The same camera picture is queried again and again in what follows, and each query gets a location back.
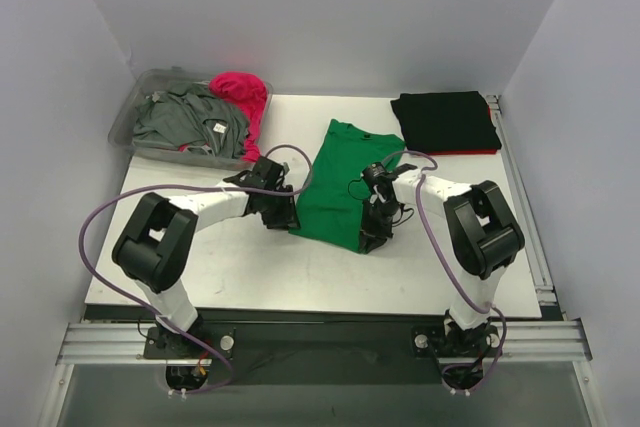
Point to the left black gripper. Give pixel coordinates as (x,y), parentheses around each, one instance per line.
(282,212)

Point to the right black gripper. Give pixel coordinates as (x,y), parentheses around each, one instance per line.
(375,233)

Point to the green t shirt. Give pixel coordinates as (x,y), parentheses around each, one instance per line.
(330,209)

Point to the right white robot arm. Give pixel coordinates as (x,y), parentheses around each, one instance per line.
(484,233)

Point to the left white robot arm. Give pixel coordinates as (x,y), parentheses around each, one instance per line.
(154,246)

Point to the folded black t shirt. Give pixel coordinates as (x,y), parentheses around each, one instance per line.
(410,111)

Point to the pink t shirt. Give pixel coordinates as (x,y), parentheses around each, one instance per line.
(250,94)

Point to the grey t shirt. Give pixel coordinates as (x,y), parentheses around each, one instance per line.
(187,117)

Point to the clear plastic bin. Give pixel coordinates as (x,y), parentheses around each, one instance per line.
(156,80)

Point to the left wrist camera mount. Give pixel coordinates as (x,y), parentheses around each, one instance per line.
(266,174)

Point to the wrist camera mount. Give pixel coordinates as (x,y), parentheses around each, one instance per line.
(266,174)
(379,180)

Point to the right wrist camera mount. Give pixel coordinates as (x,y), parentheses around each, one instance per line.
(379,180)

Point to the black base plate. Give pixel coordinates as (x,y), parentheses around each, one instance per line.
(331,351)

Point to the aluminium frame rail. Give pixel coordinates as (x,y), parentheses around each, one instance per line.
(104,344)

